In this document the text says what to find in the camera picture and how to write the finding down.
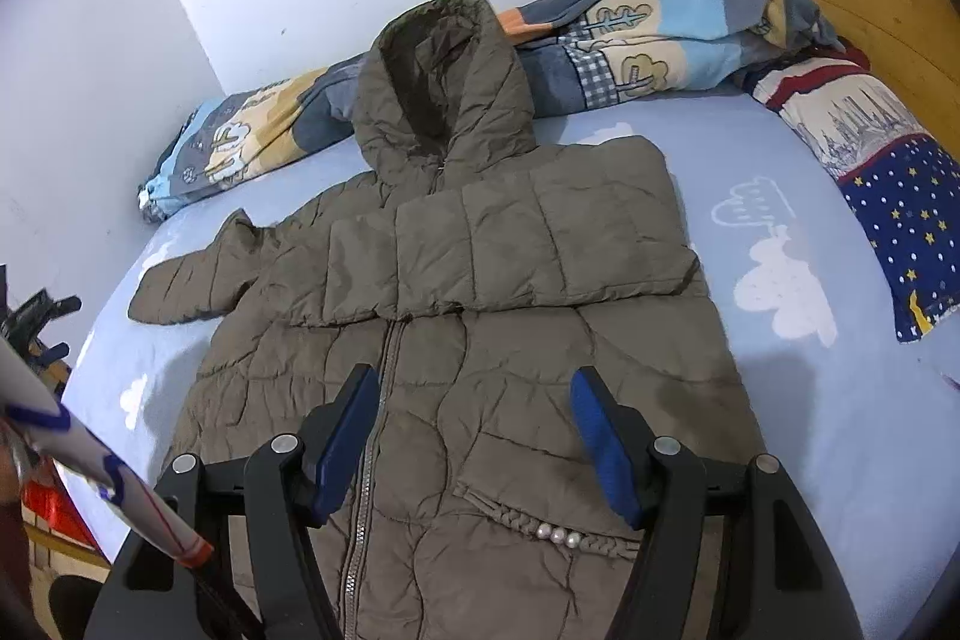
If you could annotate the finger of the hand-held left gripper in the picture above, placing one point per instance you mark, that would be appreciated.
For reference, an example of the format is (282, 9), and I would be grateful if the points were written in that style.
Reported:
(46, 308)
(46, 353)

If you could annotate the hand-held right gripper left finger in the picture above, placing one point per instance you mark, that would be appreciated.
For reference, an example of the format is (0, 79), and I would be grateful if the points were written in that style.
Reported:
(343, 441)

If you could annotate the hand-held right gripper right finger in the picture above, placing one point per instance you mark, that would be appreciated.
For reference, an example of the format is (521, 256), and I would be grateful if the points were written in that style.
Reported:
(600, 452)

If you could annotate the olive hooded puffer jacket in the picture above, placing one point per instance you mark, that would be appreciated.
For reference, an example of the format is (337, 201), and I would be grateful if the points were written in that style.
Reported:
(487, 280)

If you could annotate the red plastic bag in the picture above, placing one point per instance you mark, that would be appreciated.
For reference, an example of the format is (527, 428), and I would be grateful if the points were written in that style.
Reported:
(56, 512)

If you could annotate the blue cloud-print bed sheet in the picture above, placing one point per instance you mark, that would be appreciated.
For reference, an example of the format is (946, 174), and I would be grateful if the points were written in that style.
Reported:
(825, 422)

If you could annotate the star and skyline print pillow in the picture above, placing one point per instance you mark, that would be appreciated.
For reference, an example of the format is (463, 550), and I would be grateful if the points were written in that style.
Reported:
(892, 183)

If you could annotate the patchwork printed fleece blanket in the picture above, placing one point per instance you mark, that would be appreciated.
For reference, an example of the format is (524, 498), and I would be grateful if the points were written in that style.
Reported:
(645, 33)

